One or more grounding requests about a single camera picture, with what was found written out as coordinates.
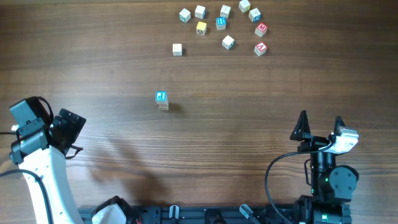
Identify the white block top centre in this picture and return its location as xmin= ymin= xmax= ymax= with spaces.
xmin=220 ymin=5 xmax=231 ymax=19

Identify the white block blue letter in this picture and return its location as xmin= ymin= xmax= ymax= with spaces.
xmin=249 ymin=8 xmax=261 ymax=22

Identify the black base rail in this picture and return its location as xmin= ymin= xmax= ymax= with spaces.
xmin=77 ymin=203 xmax=353 ymax=224

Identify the blue letter P block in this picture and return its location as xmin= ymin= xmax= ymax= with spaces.
xmin=155 ymin=91 xmax=168 ymax=103

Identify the white block blue side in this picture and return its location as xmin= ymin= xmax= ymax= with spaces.
xmin=195 ymin=5 xmax=206 ymax=19

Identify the white block green side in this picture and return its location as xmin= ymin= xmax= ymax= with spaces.
xmin=221 ymin=35 xmax=234 ymax=50

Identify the green-sided white block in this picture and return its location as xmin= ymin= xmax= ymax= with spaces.
xmin=179 ymin=8 xmax=191 ymax=23

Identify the white block red side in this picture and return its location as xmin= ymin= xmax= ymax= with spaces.
xmin=157 ymin=103 xmax=169 ymax=111

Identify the red letter A block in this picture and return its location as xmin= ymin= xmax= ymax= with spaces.
xmin=254 ymin=42 xmax=267 ymax=56

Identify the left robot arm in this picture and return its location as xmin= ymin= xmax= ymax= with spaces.
xmin=10 ymin=96 xmax=86 ymax=223

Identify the plain white block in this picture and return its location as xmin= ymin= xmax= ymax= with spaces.
xmin=172 ymin=44 xmax=183 ymax=56

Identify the yellow top block left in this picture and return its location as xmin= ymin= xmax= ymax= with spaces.
xmin=196 ymin=22 xmax=207 ymax=35

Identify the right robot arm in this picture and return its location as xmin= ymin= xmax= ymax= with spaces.
xmin=290 ymin=110 xmax=359 ymax=224

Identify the blue letter H block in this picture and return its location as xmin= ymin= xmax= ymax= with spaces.
xmin=216 ymin=17 xmax=226 ymax=30

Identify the white block yellow side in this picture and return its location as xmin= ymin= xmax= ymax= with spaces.
xmin=238 ymin=0 xmax=251 ymax=13

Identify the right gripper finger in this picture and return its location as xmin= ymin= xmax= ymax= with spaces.
xmin=290 ymin=110 xmax=311 ymax=141
xmin=333 ymin=116 xmax=345 ymax=134

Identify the red letter M block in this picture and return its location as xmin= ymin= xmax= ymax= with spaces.
xmin=254 ymin=22 xmax=268 ymax=37

